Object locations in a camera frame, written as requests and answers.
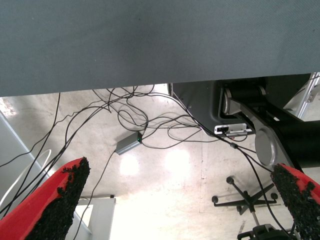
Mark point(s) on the dark grey table cloth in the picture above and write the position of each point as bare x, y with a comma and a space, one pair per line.
150, 37

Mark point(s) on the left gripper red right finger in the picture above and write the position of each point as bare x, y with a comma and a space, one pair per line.
302, 200

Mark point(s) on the black star-shaped frame base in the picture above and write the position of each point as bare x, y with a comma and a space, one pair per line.
246, 197

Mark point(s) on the light grey cabinet panel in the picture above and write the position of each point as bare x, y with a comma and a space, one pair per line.
12, 140

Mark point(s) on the black silver robot chassis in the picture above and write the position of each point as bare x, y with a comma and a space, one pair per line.
197, 105

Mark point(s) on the white metal stand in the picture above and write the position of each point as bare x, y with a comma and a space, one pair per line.
102, 220

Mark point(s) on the aluminium frame profile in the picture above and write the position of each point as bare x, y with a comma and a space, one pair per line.
306, 105

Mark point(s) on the grey power adapter box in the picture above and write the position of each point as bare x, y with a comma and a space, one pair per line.
127, 144

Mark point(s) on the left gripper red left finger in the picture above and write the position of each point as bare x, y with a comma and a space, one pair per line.
37, 210

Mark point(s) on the black plastic equipment housing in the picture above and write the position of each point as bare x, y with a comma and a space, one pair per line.
265, 232

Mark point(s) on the small white port module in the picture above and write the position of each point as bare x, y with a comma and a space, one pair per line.
237, 127

